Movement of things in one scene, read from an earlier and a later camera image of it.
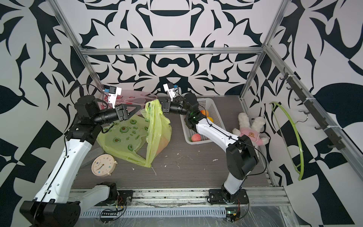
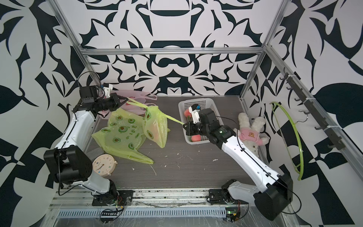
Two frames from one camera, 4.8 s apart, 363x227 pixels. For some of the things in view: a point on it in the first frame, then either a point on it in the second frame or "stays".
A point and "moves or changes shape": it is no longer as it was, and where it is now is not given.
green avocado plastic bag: (159, 133) moves or changes shape
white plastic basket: (207, 104) stays
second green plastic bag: (125, 136) stays
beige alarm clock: (103, 165) stays
